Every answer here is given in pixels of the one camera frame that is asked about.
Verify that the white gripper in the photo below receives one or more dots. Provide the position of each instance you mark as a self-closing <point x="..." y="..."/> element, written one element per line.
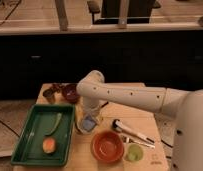
<point x="92" y="114"/>

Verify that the dark red bowl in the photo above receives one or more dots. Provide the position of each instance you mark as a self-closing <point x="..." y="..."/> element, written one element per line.
<point x="70" y="94"/>

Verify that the dark brown toy piece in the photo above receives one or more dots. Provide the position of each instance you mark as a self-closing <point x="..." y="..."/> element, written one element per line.
<point x="57" y="87"/>

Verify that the black office chair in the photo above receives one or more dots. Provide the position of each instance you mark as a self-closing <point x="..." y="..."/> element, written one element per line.
<point x="122" y="11"/>

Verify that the silver metal spoon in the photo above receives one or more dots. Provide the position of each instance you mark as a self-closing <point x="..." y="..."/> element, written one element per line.
<point x="129" y="140"/>

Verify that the small green cup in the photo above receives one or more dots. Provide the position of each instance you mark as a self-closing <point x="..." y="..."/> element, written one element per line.
<point x="135" y="153"/>

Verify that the white handled brush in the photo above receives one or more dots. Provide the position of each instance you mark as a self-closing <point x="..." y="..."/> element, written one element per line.
<point x="120" y="126"/>

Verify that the yellow banana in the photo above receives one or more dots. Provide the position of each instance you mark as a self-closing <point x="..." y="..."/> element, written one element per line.
<point x="77" y="117"/>

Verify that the green plastic tray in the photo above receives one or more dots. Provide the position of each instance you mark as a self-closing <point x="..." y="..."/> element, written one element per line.
<point x="40" y="120"/>

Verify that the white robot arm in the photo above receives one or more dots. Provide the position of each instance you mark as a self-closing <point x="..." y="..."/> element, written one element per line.
<point x="185" y="106"/>

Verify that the white paper cup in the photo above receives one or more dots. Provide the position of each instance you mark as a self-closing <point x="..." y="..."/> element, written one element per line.
<point x="82" y="130"/>

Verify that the orange plastic bowl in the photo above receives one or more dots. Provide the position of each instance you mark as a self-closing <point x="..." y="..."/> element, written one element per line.
<point x="107" y="147"/>

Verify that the orange peach fruit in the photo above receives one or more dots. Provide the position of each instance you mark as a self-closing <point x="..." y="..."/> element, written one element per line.
<point x="49" y="145"/>

